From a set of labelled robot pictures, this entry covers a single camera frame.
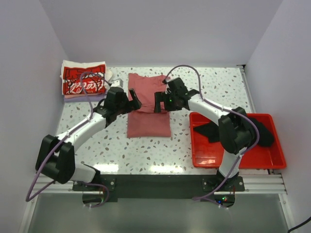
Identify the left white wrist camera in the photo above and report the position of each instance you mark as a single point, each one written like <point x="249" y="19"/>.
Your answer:
<point x="117" y="83"/>

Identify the red plastic tray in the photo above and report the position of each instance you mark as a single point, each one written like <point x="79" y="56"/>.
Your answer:
<point x="210" y="155"/>

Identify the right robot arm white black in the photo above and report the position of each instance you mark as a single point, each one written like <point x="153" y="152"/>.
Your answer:
<point x="237" y="133"/>

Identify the aluminium frame rail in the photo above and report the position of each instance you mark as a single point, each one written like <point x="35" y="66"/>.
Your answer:
<point x="254" y="184"/>

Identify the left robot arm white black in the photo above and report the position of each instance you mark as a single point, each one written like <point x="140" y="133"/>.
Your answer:
<point x="56" y="158"/>

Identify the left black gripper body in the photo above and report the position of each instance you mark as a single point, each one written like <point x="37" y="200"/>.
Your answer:
<point x="124" y="107"/>

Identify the black t shirt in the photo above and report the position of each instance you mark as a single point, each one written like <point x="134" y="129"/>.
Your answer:
<point x="210" y="131"/>

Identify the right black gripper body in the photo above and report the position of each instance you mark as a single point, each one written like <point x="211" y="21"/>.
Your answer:
<point x="171" y="104"/>

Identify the folded red print white shirt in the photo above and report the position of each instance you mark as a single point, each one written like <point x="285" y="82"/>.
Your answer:
<point x="77" y="78"/>

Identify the folded light pink shirt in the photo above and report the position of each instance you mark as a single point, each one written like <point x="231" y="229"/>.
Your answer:
<point x="73" y="96"/>

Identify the folded lavender shirt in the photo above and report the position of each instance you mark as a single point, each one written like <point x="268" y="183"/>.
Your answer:
<point x="89" y="97"/>

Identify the pink t shirt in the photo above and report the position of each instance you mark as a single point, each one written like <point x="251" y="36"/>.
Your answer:
<point x="144" y="122"/>

